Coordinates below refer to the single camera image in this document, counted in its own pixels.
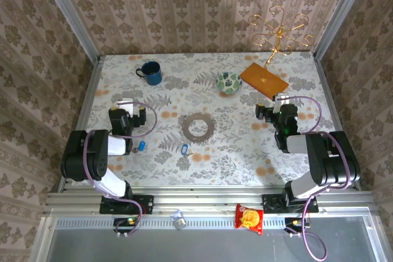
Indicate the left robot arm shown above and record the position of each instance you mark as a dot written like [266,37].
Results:
[83,157]

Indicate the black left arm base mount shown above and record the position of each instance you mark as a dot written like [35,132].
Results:
[144,203]

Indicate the aluminium front rail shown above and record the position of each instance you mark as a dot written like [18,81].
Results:
[199,202]

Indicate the small clear plastic item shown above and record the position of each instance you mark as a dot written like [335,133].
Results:
[178,220]

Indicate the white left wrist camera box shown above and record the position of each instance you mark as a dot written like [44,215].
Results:
[126,105]

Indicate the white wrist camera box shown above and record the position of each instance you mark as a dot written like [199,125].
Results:
[126,105]
[281,99]

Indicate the key with blue tag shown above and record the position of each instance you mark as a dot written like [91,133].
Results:
[141,146]
[184,149]

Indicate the aluminium table side rail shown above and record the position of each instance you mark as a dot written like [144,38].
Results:
[330,96]
[87,99]

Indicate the aluminium frame post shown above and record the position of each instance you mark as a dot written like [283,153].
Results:
[71,16]
[339,13]

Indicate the small circuit board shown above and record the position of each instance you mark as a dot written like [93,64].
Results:
[294,222]
[126,222]

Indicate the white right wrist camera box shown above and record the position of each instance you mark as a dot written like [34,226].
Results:
[281,99]

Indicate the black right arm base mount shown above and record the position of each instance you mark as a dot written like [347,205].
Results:
[271,203]

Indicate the grey metal panel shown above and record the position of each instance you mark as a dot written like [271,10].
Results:
[199,246]

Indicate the dark blue mug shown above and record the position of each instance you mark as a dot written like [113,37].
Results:
[152,73]

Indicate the red snack packet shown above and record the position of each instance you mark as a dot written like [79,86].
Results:
[248,217]

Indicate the leaf pattern bowl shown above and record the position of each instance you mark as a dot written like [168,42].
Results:
[228,82]

